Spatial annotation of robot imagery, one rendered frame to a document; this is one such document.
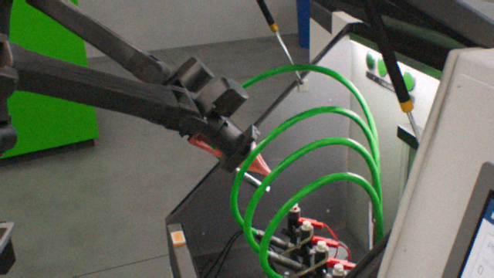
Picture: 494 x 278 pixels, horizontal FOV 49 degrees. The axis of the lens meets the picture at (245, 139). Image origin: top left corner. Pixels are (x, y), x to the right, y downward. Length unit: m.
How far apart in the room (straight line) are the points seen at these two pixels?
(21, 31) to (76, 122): 0.80
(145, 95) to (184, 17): 6.78
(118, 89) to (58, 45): 3.38
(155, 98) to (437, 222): 0.52
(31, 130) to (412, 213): 3.84
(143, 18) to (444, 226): 7.03
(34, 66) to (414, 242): 0.63
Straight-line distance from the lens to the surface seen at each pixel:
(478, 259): 0.73
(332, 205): 1.66
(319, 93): 1.49
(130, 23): 7.62
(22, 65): 0.89
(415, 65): 1.17
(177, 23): 7.75
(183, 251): 1.41
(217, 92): 1.07
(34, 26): 4.28
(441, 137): 0.80
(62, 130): 4.50
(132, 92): 0.97
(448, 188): 0.78
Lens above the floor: 1.74
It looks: 23 degrees down
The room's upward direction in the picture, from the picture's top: 2 degrees counter-clockwise
